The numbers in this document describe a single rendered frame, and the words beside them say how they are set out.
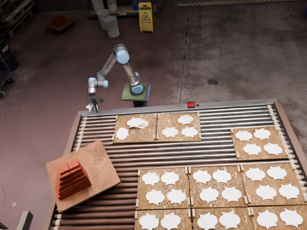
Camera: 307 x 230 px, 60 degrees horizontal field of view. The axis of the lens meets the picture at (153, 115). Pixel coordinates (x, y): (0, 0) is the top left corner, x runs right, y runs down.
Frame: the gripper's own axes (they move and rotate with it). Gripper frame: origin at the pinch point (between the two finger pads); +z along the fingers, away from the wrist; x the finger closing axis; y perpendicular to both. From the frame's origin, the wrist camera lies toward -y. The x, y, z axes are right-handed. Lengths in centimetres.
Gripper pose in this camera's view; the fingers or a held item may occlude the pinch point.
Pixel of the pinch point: (94, 112)
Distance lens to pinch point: 271.1
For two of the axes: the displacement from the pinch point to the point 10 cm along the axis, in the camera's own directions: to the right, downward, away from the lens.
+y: -9.5, 0.7, 3.1
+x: -3.1, -1.1, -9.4
